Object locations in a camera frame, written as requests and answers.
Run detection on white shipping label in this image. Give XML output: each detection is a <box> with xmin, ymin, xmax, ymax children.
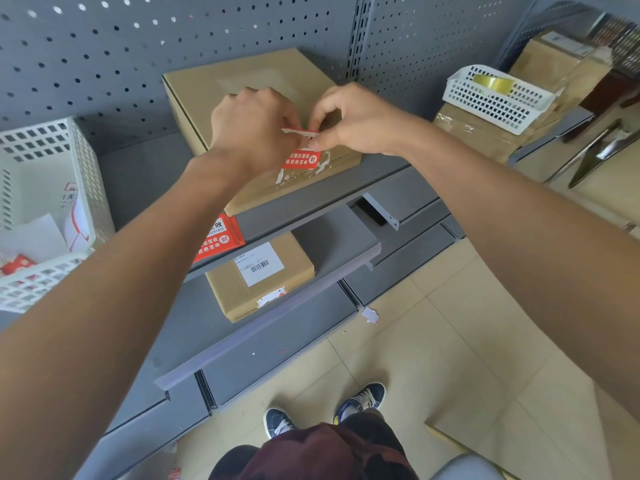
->
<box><xmin>234</xmin><ymin>242</ymin><xmax>285</xmax><ymax>288</ymax></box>

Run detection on tall cardboard box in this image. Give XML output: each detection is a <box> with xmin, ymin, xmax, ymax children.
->
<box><xmin>508</xmin><ymin>30</ymin><xmax>614</xmax><ymax>114</ymax></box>

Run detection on person's right forearm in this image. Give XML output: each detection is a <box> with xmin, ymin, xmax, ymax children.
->
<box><xmin>405</xmin><ymin>119</ymin><xmax>640</xmax><ymax>421</ymax></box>

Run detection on person's left hand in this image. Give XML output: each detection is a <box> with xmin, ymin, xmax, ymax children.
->
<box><xmin>209</xmin><ymin>87</ymin><xmax>304</xmax><ymax>181</ymax></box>

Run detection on metal chair legs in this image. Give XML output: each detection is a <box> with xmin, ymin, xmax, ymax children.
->
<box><xmin>544</xmin><ymin>118</ymin><xmax>640</xmax><ymax>191</ymax></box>

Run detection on small cardboard box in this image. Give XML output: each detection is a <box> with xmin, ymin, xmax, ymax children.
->
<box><xmin>205</xmin><ymin>232</ymin><xmax>316</xmax><ymax>324</ymax></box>

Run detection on yellow tape roll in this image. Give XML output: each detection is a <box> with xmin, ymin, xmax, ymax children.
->
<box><xmin>472</xmin><ymin>73</ymin><xmax>516</xmax><ymax>96</ymax></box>

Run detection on tall white plastic basket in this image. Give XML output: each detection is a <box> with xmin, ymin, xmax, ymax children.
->
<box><xmin>0</xmin><ymin>117</ymin><xmax>116</xmax><ymax>314</ymax></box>

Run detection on red stickers in basket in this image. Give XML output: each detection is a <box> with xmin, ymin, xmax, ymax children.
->
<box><xmin>0</xmin><ymin>254</ymin><xmax>38</xmax><ymax>277</ymax></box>

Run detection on person's blue sneaker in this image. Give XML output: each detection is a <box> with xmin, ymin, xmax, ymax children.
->
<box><xmin>333</xmin><ymin>383</ymin><xmax>387</xmax><ymax>426</ymax></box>
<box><xmin>263</xmin><ymin>407</ymin><xmax>297</xmax><ymax>441</ymax></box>

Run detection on large flat cardboard box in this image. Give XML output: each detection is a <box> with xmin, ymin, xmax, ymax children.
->
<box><xmin>163</xmin><ymin>48</ymin><xmax>363</xmax><ymax>217</ymax></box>

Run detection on white paper sheet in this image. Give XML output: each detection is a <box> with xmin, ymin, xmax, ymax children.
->
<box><xmin>0</xmin><ymin>213</ymin><xmax>71</xmax><ymax>265</ymax></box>

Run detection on person's left blue sneaker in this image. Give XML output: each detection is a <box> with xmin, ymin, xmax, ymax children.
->
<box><xmin>263</xmin><ymin>407</ymin><xmax>297</xmax><ymax>441</ymax></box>

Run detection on grey metal shelf unit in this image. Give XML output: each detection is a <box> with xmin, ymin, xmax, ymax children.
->
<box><xmin>0</xmin><ymin>0</ymin><xmax>597</xmax><ymax>480</ymax></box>

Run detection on black trousers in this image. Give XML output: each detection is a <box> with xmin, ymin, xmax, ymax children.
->
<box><xmin>208</xmin><ymin>411</ymin><xmax>407</xmax><ymax>480</ymax></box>

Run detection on loose red seal sticker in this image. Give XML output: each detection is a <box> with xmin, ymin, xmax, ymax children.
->
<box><xmin>192</xmin><ymin>213</ymin><xmax>246</xmax><ymax>264</ymax></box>

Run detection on shallow white plastic basket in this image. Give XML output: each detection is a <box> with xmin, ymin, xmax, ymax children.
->
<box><xmin>442</xmin><ymin>64</ymin><xmax>559</xmax><ymax>136</ymax></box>

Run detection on red seal sticker on box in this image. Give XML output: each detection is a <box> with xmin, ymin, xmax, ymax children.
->
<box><xmin>280</xmin><ymin>147</ymin><xmax>324</xmax><ymax>171</ymax></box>

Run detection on taped cardboard box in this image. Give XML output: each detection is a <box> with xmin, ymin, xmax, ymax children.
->
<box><xmin>433</xmin><ymin>102</ymin><xmax>568</xmax><ymax>166</ymax></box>

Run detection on person's right blue sneaker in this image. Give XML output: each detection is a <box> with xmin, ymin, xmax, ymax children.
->
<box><xmin>333</xmin><ymin>383</ymin><xmax>387</xmax><ymax>426</ymax></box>

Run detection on person's right hand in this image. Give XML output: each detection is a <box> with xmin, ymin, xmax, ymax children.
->
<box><xmin>307</xmin><ymin>83</ymin><xmax>432</xmax><ymax>157</ymax></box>

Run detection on dark brown cabinet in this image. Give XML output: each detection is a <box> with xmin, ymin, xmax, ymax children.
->
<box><xmin>564</xmin><ymin>69</ymin><xmax>640</xmax><ymax>144</ymax></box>

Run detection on dark red shirt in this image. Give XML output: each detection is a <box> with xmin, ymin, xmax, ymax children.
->
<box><xmin>239</xmin><ymin>421</ymin><xmax>420</xmax><ymax>480</ymax></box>

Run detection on person's left forearm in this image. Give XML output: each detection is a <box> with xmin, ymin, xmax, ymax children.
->
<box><xmin>0</xmin><ymin>155</ymin><xmax>252</xmax><ymax>480</ymax></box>

